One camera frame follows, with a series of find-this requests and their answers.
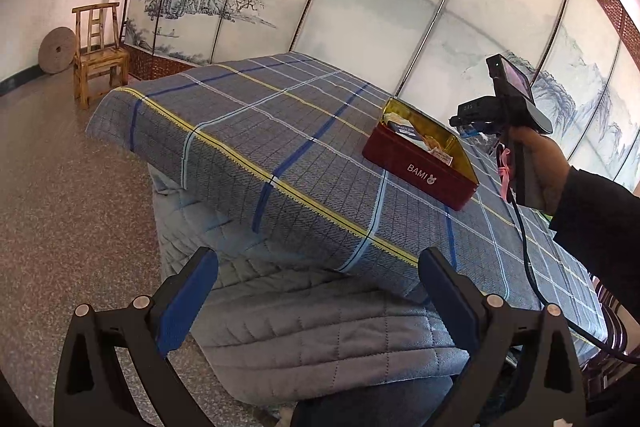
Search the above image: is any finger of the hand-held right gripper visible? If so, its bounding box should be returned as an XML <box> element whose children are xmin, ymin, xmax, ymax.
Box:
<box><xmin>449</xmin><ymin>114</ymin><xmax>496</xmax><ymax>142</ymax></box>

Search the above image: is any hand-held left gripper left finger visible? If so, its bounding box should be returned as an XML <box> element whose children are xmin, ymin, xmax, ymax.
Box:
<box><xmin>54</xmin><ymin>247</ymin><xmax>220</xmax><ymax>427</ymax></box>

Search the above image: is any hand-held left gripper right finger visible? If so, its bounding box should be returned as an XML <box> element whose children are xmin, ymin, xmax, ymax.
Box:
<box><xmin>418</xmin><ymin>247</ymin><xmax>587</xmax><ymax>427</ymax></box>

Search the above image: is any clear packet of orange crackers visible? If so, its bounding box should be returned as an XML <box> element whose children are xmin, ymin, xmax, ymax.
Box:
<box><xmin>422</xmin><ymin>134</ymin><xmax>456</xmax><ymax>166</ymax></box>

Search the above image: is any blue and white snack packet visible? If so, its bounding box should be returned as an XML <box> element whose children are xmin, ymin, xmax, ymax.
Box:
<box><xmin>382</xmin><ymin>116</ymin><xmax>426</xmax><ymax>142</ymax></box>

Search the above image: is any red tin box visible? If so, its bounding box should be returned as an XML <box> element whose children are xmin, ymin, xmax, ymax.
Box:
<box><xmin>362</xmin><ymin>97</ymin><xmax>480</xmax><ymax>212</ymax></box>

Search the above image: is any person's right forearm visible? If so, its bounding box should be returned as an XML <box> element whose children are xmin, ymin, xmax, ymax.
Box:
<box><xmin>547</xmin><ymin>166</ymin><xmax>640</xmax><ymax>308</ymax></box>

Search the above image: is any person's right hand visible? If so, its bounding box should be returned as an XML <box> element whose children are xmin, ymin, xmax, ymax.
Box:
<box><xmin>510</xmin><ymin>125</ymin><xmax>572</xmax><ymax>214</ymax></box>

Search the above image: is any pink ribbon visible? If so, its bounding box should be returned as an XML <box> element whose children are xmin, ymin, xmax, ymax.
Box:
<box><xmin>495</xmin><ymin>146</ymin><xmax>515</xmax><ymax>202</ymax></box>

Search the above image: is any grey quilted cover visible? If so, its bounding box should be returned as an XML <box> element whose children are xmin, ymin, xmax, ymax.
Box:
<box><xmin>147</xmin><ymin>162</ymin><xmax>506</xmax><ymax>408</ymax></box>

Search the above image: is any dark wooden chair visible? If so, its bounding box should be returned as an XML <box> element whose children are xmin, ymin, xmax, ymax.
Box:
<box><xmin>575</xmin><ymin>272</ymin><xmax>640</xmax><ymax>408</ymax></box>

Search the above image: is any grey plaid tablecloth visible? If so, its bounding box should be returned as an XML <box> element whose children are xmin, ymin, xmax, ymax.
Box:
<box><xmin>85</xmin><ymin>52</ymin><xmax>608</xmax><ymax>365</ymax></box>

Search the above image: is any light bamboo chair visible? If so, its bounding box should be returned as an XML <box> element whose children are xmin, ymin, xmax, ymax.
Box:
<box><xmin>71</xmin><ymin>2</ymin><xmax>132</xmax><ymax>110</ymax></box>

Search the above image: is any round millstone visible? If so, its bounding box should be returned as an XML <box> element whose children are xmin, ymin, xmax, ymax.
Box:
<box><xmin>38</xmin><ymin>27</ymin><xmax>77</xmax><ymax>74</ymax></box>

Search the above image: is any black cable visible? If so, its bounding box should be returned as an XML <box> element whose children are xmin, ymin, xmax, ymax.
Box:
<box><xmin>507</xmin><ymin>197</ymin><xmax>640</xmax><ymax>364</ymax></box>

